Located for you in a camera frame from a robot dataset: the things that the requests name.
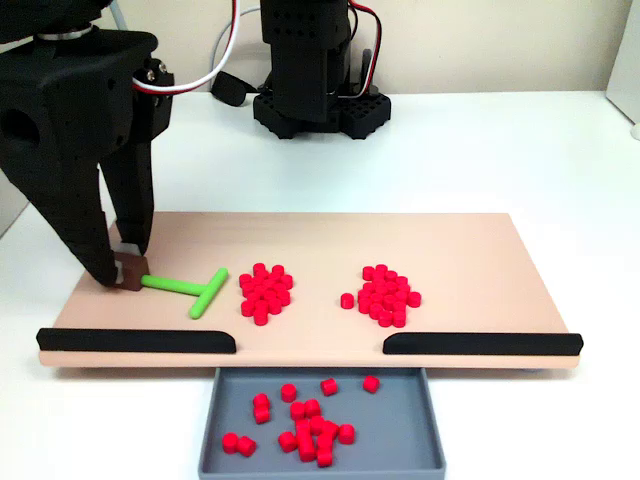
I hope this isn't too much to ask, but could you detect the green T pusher brown block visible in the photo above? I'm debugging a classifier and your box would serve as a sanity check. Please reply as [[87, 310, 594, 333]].
[[113, 253, 230, 320]]

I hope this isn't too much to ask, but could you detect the black guard strip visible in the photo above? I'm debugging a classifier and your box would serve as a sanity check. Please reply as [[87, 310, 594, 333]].
[[381, 330, 585, 358], [35, 327, 237, 356]]

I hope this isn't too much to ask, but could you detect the black table clamp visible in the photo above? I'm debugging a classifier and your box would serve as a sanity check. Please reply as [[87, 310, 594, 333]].
[[209, 70, 259, 108]]

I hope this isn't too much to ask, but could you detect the beige board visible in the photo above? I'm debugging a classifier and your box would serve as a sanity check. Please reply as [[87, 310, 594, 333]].
[[37, 211, 582, 374]]

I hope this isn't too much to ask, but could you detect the grey tray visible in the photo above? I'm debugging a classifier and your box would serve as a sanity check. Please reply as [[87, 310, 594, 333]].
[[197, 366, 448, 477]]

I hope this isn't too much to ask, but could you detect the white panel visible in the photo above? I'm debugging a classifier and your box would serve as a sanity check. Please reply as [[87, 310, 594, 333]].
[[605, 0, 640, 126]]

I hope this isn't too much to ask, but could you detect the white red gripper cable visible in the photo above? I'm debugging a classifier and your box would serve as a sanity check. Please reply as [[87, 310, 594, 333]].
[[131, 0, 241, 97]]

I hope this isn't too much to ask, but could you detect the thin grey cable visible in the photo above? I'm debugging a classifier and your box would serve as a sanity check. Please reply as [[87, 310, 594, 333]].
[[209, 3, 264, 94]]

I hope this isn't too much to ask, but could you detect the red white black servo cable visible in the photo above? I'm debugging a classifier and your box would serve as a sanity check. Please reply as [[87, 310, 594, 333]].
[[348, 0, 384, 99]]

